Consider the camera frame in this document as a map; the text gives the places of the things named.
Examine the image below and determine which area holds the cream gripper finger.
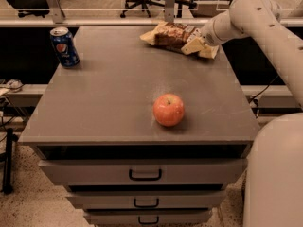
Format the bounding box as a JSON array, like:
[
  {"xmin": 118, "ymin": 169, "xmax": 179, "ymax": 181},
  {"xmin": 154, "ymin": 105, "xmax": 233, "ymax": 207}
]
[{"xmin": 181, "ymin": 37, "xmax": 205, "ymax": 55}]

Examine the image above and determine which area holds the brown chip bag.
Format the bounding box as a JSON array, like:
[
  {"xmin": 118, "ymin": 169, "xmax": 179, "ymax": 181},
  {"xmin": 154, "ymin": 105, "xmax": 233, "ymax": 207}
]
[{"xmin": 140, "ymin": 22, "xmax": 219, "ymax": 59}]

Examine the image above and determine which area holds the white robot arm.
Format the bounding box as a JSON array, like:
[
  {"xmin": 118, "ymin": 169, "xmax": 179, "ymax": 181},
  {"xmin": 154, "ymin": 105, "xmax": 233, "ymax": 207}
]
[{"xmin": 202, "ymin": 0, "xmax": 303, "ymax": 227}]

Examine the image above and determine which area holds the red apple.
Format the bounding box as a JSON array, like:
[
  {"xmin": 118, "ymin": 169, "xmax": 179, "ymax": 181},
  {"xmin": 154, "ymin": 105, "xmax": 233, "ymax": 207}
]
[{"xmin": 152, "ymin": 94, "xmax": 185, "ymax": 127}]

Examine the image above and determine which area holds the black office chair centre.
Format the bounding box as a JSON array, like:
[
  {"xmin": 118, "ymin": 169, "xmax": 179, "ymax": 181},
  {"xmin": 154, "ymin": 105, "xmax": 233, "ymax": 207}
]
[{"xmin": 120, "ymin": 0, "xmax": 165, "ymax": 18}]

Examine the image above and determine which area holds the grey drawer cabinet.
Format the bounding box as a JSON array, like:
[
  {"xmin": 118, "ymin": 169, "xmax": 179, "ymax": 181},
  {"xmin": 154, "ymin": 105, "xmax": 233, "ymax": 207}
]
[{"xmin": 21, "ymin": 26, "xmax": 258, "ymax": 227}]

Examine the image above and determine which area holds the blue pepsi can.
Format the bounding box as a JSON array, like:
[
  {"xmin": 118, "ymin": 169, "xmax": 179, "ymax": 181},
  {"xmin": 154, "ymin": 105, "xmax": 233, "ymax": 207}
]
[{"xmin": 50, "ymin": 27, "xmax": 80, "ymax": 67}]

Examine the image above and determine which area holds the black stand left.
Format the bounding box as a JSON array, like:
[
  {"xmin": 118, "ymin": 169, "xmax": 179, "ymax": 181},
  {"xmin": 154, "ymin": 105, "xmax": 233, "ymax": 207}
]
[{"xmin": 1, "ymin": 128, "xmax": 18, "ymax": 194}]

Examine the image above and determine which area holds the top drawer black handle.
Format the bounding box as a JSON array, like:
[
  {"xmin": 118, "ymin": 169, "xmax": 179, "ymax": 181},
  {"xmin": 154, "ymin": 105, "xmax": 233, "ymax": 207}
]
[{"xmin": 129, "ymin": 169, "xmax": 162, "ymax": 182}]

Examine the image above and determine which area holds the drawer black handle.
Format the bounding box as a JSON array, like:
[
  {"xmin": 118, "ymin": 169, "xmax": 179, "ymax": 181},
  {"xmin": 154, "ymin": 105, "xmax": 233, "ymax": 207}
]
[
  {"xmin": 129, "ymin": 169, "xmax": 162, "ymax": 182},
  {"xmin": 137, "ymin": 217, "xmax": 159, "ymax": 225},
  {"xmin": 133, "ymin": 199, "xmax": 159, "ymax": 208}
]

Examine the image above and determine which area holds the middle drawer black handle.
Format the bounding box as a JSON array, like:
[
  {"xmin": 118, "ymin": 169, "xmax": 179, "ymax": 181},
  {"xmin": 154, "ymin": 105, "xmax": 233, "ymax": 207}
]
[{"xmin": 133, "ymin": 199, "xmax": 159, "ymax": 208}]

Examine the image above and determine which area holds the bottom drawer black handle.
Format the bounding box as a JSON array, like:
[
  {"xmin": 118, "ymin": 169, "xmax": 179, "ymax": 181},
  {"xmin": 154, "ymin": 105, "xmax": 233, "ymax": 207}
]
[{"xmin": 137, "ymin": 217, "xmax": 159, "ymax": 225}]

